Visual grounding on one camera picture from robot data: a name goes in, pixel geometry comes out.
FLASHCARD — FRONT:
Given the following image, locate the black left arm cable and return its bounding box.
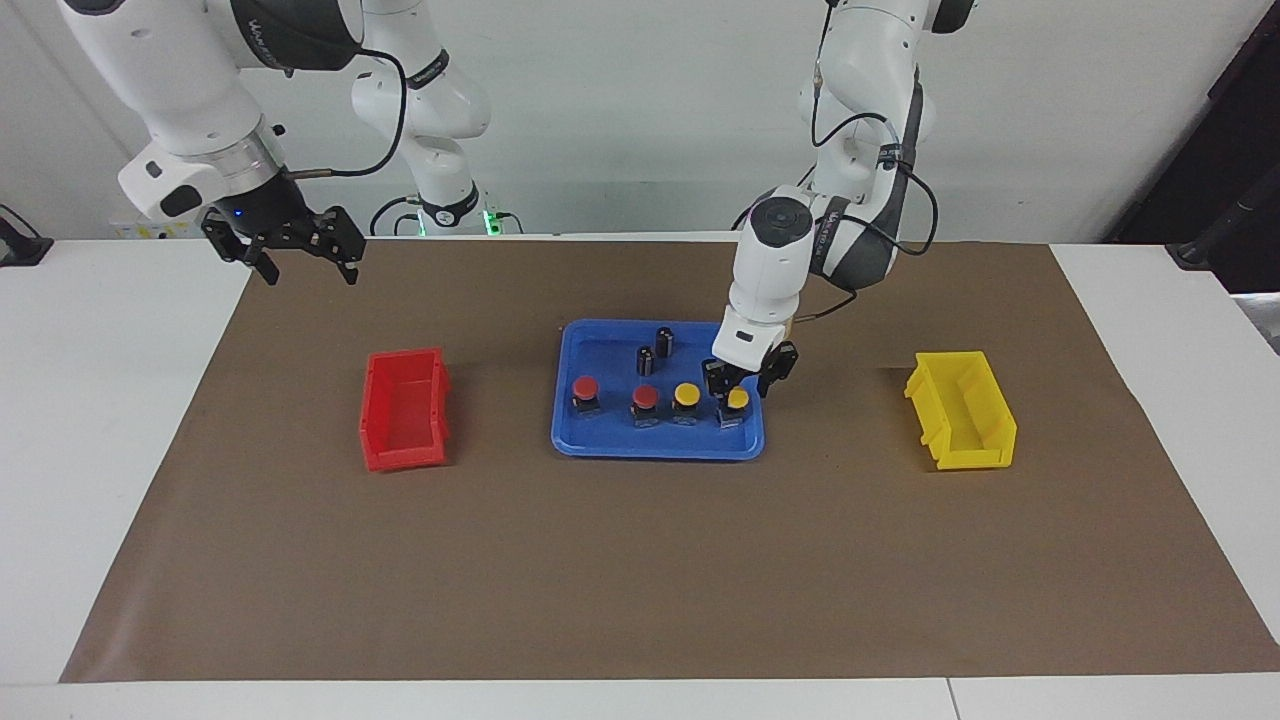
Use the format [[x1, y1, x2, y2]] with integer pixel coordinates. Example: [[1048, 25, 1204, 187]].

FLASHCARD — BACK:
[[797, 0, 942, 324]]

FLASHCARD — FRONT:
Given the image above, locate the black right base cable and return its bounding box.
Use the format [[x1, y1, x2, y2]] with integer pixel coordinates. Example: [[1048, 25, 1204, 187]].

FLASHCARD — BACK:
[[368, 195, 423, 238]]

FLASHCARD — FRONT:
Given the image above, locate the black stand pole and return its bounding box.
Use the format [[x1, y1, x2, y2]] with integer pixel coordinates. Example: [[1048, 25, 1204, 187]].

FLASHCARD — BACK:
[[1166, 188, 1280, 271]]

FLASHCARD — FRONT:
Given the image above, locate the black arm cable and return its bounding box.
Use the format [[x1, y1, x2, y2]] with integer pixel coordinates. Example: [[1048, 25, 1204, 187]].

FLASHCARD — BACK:
[[288, 45, 411, 182], [797, 0, 942, 324]]

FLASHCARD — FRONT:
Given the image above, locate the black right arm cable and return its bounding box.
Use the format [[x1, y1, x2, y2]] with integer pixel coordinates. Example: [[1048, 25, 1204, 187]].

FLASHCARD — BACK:
[[288, 45, 411, 182]]

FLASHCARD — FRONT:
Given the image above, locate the yellow plastic bin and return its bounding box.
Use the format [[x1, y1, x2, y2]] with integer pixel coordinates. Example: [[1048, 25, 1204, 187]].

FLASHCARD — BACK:
[[904, 350, 1018, 471]]

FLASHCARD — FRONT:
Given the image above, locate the black background panel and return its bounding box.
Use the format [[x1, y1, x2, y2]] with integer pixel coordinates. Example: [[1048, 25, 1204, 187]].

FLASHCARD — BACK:
[[1104, 0, 1280, 247]]

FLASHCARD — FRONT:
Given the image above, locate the brown paper mat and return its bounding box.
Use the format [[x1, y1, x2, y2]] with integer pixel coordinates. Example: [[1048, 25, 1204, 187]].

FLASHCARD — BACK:
[[60, 238, 1280, 684]]

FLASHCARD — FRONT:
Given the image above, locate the black table clamp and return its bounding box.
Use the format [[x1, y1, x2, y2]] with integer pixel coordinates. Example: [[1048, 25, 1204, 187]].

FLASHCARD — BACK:
[[0, 204, 54, 267]]

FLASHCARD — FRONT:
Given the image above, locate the red plastic bin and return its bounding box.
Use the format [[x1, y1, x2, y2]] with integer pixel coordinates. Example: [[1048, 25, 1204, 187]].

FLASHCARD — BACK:
[[360, 347, 451, 472]]

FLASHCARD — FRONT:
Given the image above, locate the blue plastic tray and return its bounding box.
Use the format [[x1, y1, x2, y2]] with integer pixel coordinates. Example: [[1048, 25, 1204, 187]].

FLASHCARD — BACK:
[[551, 319, 766, 461]]

